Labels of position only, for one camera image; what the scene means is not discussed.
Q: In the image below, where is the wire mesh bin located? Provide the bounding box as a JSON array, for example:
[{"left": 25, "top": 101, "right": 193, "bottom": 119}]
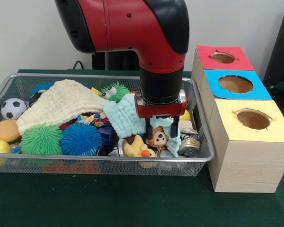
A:
[{"left": 0, "top": 73, "right": 215, "bottom": 177}]

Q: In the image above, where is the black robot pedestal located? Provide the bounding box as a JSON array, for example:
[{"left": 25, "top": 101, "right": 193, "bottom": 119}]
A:
[{"left": 92, "top": 51, "right": 140, "bottom": 70}]

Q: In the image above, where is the small soccer ball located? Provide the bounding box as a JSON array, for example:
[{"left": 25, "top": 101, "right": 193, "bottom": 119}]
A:
[{"left": 1, "top": 98, "right": 28, "bottom": 120}]

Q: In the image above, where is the yellow plush duck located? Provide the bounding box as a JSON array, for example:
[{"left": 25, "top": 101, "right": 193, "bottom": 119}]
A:
[{"left": 123, "top": 134, "right": 157, "bottom": 158}]

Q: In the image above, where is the blue spiky rubber ball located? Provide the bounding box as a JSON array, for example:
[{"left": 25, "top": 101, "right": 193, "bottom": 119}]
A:
[{"left": 60, "top": 122, "right": 103, "bottom": 156}]

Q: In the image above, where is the wooden box with three holes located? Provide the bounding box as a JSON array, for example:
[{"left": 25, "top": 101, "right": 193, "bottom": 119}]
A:
[{"left": 191, "top": 44, "right": 284, "bottom": 193}]

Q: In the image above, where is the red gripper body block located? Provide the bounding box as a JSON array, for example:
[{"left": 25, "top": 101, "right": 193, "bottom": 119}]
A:
[{"left": 135, "top": 103, "right": 187, "bottom": 119}]

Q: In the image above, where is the light blue waffle cloth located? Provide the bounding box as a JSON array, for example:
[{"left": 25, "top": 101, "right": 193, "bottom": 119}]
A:
[{"left": 103, "top": 93, "right": 183, "bottom": 158}]

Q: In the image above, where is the cream waffle cloth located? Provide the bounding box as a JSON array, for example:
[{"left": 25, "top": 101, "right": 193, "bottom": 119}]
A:
[{"left": 15, "top": 79, "right": 109, "bottom": 135}]

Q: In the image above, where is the orange foam ball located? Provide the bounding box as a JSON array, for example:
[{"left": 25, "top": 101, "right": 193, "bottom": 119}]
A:
[{"left": 0, "top": 119, "right": 21, "bottom": 142}]

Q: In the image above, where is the crushed printed drink can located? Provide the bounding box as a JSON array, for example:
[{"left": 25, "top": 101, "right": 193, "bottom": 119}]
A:
[{"left": 177, "top": 129, "right": 201, "bottom": 158}]

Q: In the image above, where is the brown plush monkey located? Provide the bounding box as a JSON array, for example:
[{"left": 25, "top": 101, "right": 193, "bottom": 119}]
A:
[{"left": 145, "top": 126, "right": 170, "bottom": 150}]

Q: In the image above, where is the green spiky toy with eyes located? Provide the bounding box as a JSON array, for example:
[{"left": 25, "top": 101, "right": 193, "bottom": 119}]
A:
[{"left": 100, "top": 82, "right": 131, "bottom": 104}]

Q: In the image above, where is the green spiky rubber ball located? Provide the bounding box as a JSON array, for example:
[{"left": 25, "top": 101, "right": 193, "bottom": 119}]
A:
[{"left": 20, "top": 122, "right": 63, "bottom": 156}]

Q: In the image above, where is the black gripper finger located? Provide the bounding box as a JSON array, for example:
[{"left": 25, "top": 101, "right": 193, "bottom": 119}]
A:
[
  {"left": 144, "top": 117, "right": 153, "bottom": 140},
  {"left": 169, "top": 117, "right": 180, "bottom": 138}
]

